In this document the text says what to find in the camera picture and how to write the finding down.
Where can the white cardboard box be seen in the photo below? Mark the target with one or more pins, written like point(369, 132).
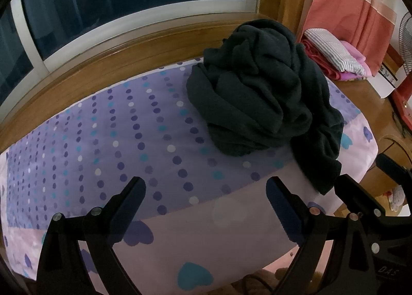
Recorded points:
point(386, 82)

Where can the red folded cloth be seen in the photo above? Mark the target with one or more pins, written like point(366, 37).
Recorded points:
point(318, 60)

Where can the dark green fleece garment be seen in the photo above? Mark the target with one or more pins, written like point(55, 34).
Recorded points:
point(257, 89)

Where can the white framed window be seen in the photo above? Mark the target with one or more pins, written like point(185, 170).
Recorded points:
point(128, 21)

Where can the wooden bedside cabinet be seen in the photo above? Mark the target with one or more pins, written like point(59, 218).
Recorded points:
point(363, 111)

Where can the red grey electric fan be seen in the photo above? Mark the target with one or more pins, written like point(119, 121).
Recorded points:
point(406, 40)

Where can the pink folded cloth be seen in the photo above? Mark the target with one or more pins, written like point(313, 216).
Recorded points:
point(354, 53)

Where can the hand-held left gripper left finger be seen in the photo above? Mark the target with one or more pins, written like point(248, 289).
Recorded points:
point(136, 190)

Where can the purple polka dot bed sheet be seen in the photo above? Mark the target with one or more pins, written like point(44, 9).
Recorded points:
point(128, 140)

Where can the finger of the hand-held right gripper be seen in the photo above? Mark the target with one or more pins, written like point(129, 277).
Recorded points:
point(394, 168)
point(357, 197)

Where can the wooden bed frame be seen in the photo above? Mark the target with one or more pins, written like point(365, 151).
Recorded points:
point(96, 63)

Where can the pink curtain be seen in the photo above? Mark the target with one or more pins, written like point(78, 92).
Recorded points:
point(341, 2)

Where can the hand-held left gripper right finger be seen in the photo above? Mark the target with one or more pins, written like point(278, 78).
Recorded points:
point(276, 195)

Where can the pale plush slipper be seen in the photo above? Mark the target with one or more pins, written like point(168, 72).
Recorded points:
point(397, 197)

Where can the white striped folded cloth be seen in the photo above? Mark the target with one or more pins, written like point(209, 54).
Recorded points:
point(328, 47)

